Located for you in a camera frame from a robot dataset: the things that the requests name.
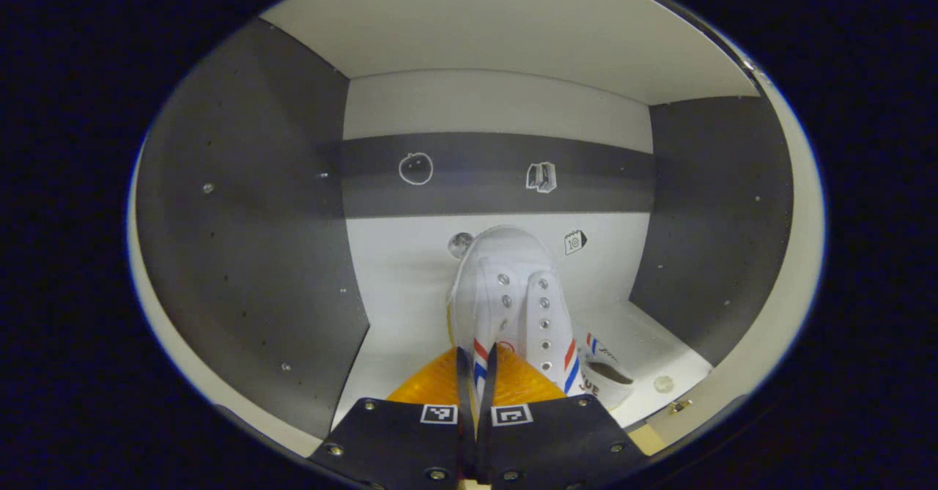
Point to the white and grey shoe cabinet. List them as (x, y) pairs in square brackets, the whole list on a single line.
[(249, 255)]

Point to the white cabinet shelf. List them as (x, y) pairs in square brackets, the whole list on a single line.
[(498, 21), (410, 343)]

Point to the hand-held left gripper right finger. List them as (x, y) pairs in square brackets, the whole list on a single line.
[(489, 402)]

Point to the white canvas shoe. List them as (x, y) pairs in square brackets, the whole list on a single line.
[(604, 384), (506, 292)]

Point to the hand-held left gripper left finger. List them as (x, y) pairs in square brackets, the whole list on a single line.
[(464, 395)]

